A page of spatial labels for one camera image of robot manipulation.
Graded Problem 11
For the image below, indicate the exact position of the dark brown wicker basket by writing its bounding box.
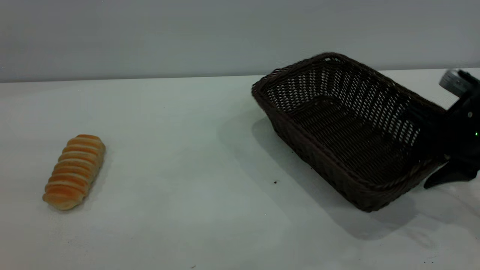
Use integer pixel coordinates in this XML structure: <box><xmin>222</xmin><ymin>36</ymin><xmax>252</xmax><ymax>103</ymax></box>
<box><xmin>251</xmin><ymin>52</ymin><xmax>449</xmax><ymax>213</ymax></box>

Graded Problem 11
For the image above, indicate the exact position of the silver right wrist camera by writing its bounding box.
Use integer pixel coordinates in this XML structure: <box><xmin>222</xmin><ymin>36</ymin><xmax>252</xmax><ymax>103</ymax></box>
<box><xmin>439</xmin><ymin>69</ymin><xmax>474</xmax><ymax>99</ymax></box>

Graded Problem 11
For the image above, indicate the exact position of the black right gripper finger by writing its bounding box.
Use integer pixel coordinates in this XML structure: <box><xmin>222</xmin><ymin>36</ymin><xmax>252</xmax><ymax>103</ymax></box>
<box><xmin>407</xmin><ymin>108</ymin><xmax>447</xmax><ymax>158</ymax></box>
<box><xmin>424</xmin><ymin>158</ymin><xmax>479</xmax><ymax>189</ymax></box>

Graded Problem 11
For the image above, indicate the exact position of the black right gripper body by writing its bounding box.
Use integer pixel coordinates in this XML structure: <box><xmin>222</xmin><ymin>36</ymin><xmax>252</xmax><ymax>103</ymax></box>
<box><xmin>444</xmin><ymin>84</ymin><xmax>480</xmax><ymax>164</ymax></box>

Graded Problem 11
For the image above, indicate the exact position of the striped orange bread roll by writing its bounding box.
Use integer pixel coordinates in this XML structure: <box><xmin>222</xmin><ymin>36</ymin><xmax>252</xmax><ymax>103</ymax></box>
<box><xmin>42</xmin><ymin>134</ymin><xmax>106</xmax><ymax>210</ymax></box>

